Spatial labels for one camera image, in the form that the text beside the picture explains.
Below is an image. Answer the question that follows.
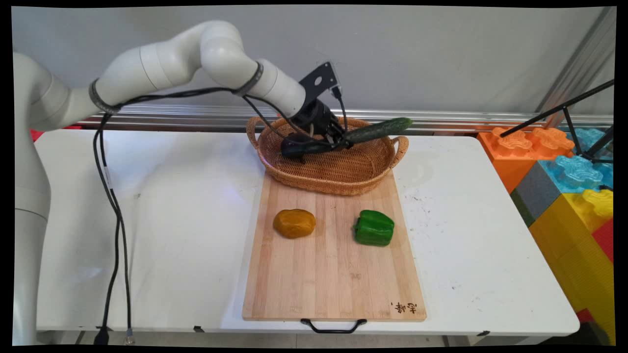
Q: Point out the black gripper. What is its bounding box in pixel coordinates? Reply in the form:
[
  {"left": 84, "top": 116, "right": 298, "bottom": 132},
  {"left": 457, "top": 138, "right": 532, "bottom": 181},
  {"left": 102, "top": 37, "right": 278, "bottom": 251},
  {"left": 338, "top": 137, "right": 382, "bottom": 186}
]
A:
[{"left": 292, "top": 100, "right": 353, "bottom": 151}]

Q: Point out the long dark green cucumber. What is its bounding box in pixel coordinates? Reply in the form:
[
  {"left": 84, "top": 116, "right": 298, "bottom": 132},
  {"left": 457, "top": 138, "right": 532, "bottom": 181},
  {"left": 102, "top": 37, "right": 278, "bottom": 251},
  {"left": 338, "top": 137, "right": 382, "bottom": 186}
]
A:
[{"left": 281, "top": 117, "right": 414, "bottom": 158}]

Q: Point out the woven wicker basket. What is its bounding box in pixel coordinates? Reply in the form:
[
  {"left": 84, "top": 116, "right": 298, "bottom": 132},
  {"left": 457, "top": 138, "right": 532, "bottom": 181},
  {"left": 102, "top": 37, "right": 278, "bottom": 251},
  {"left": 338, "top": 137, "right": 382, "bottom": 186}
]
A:
[{"left": 246, "top": 114, "right": 410, "bottom": 197}]

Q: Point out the green bell pepper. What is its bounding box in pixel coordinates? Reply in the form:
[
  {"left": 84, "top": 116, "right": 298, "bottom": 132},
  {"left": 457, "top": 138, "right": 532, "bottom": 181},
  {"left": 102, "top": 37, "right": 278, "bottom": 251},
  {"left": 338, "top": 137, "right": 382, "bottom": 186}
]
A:
[{"left": 353, "top": 209, "right": 395, "bottom": 247}]

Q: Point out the orange brown potato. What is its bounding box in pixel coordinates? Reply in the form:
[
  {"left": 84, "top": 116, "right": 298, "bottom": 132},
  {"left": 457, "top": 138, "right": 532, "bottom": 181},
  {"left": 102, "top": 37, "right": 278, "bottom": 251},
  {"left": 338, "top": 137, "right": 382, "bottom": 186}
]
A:
[{"left": 273, "top": 208, "right": 317, "bottom": 240}]

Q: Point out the bamboo cutting board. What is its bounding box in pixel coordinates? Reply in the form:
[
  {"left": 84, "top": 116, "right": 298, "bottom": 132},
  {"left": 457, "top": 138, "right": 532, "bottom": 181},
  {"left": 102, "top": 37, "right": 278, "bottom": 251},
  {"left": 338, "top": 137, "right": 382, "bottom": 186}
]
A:
[{"left": 242, "top": 169, "right": 427, "bottom": 323}]

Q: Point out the orange giant toy block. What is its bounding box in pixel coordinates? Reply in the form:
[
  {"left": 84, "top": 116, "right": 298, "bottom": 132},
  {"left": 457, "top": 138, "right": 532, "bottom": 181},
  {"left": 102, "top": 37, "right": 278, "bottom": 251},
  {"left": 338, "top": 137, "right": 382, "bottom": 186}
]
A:
[{"left": 477, "top": 126, "right": 576, "bottom": 195}]

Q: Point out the grey giant toy block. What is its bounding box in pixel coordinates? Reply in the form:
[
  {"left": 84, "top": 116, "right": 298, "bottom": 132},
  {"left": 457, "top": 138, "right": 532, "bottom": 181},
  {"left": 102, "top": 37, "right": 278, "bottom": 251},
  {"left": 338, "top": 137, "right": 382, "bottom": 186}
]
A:
[{"left": 510, "top": 162, "right": 563, "bottom": 227}]

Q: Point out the black tripod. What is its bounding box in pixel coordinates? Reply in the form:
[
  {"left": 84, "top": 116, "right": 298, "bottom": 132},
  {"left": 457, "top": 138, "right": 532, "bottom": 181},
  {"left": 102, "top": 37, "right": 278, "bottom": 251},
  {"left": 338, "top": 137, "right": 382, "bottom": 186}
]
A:
[{"left": 499, "top": 79, "right": 615, "bottom": 165}]

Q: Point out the blue giant toy block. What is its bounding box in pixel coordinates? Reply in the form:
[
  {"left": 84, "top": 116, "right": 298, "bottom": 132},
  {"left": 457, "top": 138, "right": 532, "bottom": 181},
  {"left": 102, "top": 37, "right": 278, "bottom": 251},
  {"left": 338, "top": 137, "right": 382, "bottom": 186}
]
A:
[{"left": 538, "top": 128, "right": 614, "bottom": 195}]

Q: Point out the yellow giant toy block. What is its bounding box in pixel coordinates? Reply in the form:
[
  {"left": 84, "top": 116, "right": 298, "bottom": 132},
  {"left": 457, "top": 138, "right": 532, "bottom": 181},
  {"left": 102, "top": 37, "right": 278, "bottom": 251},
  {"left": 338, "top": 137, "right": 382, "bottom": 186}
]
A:
[{"left": 528, "top": 189, "right": 616, "bottom": 345}]

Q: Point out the red giant toy block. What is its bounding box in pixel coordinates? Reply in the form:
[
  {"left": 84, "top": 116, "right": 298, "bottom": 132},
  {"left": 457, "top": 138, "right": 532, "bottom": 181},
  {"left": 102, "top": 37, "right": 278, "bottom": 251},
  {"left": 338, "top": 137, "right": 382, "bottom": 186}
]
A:
[{"left": 592, "top": 219, "right": 614, "bottom": 263}]

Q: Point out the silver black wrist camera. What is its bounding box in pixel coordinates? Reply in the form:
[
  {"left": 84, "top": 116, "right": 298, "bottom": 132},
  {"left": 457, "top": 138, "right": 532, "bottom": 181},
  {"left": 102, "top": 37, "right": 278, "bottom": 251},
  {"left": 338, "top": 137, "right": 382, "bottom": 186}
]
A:
[{"left": 299, "top": 61, "right": 342, "bottom": 106}]

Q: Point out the aluminium wall rail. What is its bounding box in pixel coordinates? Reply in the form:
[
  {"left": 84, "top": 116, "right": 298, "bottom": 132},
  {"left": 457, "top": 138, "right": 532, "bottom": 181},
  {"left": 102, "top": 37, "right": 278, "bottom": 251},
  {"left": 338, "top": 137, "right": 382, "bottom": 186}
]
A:
[{"left": 78, "top": 103, "right": 614, "bottom": 134}]

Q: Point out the grey velcro arm strap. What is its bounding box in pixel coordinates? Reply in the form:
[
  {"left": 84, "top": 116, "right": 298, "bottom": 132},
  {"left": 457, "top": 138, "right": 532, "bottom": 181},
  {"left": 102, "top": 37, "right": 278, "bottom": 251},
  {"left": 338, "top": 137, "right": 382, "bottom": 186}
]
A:
[
  {"left": 232, "top": 60, "right": 264, "bottom": 97},
  {"left": 88, "top": 77, "right": 122, "bottom": 116}
]

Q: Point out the black cable silver plug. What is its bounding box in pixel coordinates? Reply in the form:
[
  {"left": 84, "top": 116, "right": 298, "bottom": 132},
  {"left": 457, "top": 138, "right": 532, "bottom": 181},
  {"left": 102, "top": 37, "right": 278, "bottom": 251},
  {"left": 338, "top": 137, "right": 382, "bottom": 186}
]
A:
[{"left": 98, "top": 84, "right": 350, "bottom": 346}]

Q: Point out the aluminium corner post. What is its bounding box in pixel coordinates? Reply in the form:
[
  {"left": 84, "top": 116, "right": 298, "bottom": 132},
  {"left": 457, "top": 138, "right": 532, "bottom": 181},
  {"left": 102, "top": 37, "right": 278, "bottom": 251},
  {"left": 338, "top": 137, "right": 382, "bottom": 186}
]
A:
[{"left": 535, "top": 7, "right": 617, "bottom": 129}]

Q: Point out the thick black cable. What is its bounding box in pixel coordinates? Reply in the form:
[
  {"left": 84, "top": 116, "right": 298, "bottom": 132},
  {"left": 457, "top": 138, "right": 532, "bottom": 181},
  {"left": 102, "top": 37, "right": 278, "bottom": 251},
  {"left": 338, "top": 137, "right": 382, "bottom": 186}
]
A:
[{"left": 92, "top": 87, "right": 314, "bottom": 346}]

